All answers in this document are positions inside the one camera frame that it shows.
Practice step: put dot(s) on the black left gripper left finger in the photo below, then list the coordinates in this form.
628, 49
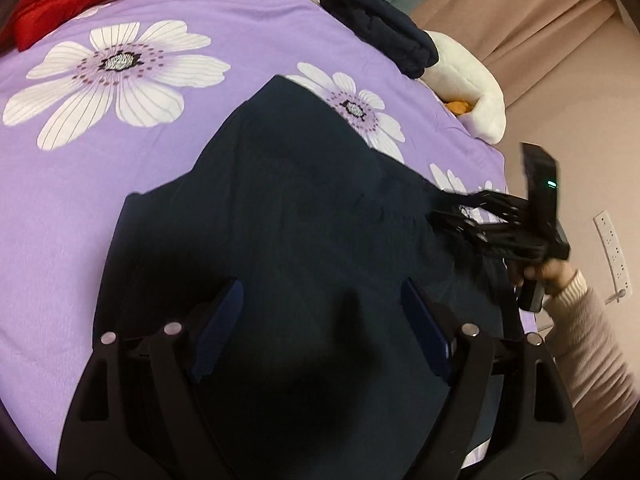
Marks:
133, 413

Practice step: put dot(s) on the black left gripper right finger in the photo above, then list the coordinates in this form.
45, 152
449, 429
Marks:
506, 414

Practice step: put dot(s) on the dark navy zip sweater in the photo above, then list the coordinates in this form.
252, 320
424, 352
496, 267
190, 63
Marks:
322, 377

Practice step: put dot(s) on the right forearm pink sleeve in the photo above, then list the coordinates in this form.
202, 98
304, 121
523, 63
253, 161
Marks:
592, 366

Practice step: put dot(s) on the person's right hand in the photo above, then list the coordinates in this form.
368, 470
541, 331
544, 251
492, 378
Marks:
554, 274

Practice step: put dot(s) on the white plush goose toy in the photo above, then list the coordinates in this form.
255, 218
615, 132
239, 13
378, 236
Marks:
458, 76

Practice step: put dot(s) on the folded dark navy garment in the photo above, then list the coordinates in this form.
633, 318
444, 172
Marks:
390, 31

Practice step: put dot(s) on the pink pleated curtain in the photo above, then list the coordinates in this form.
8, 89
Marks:
520, 41

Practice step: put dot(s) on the purple floral bed sheet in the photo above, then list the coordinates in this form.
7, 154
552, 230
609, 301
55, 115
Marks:
123, 101

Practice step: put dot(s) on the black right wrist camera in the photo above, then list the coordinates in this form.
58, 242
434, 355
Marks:
541, 175

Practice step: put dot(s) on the white wall power strip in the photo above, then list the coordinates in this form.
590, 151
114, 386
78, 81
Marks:
614, 256

